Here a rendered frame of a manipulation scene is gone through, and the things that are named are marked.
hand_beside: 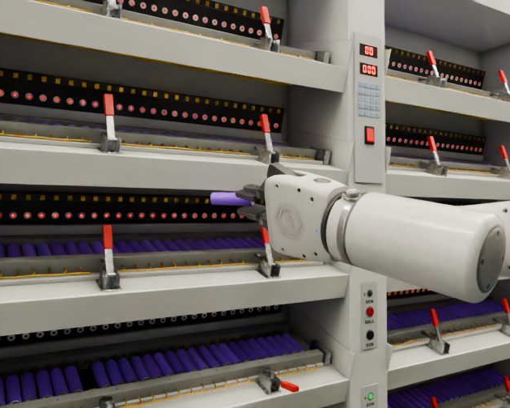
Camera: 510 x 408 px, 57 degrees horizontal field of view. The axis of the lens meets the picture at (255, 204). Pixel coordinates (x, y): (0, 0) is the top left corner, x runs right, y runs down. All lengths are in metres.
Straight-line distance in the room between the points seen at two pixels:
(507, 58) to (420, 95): 0.54
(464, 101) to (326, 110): 0.35
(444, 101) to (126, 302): 0.78
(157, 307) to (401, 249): 0.38
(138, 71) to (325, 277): 0.51
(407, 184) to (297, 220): 0.48
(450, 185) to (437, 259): 0.67
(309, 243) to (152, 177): 0.27
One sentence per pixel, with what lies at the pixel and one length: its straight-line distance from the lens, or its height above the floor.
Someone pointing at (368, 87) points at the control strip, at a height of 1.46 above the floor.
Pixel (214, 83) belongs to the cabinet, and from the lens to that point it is 0.99.
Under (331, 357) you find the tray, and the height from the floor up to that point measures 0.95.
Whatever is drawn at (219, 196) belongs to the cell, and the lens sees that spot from 0.67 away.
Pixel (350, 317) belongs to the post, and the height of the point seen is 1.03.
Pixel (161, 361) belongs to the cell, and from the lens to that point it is 0.85.
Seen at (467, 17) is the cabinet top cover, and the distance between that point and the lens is 1.35.
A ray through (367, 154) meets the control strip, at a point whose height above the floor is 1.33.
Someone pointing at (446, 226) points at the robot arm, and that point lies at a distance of 0.45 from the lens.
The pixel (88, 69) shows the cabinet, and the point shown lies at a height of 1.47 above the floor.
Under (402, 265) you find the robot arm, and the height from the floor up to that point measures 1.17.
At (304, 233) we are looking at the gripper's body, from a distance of 0.55.
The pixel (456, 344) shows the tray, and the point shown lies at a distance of 1.19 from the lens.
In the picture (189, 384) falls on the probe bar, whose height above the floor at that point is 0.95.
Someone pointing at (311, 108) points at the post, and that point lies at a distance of 0.99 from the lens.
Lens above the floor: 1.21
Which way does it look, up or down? 2 degrees up
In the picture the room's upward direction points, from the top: straight up
